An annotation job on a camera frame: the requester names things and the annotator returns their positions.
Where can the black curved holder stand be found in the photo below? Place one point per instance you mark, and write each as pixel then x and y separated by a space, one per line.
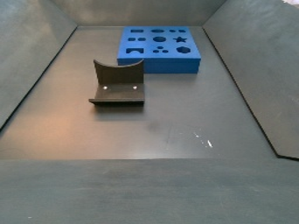
pixel 121 84

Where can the blue shape sorter block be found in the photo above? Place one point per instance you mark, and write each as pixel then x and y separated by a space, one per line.
pixel 166 47

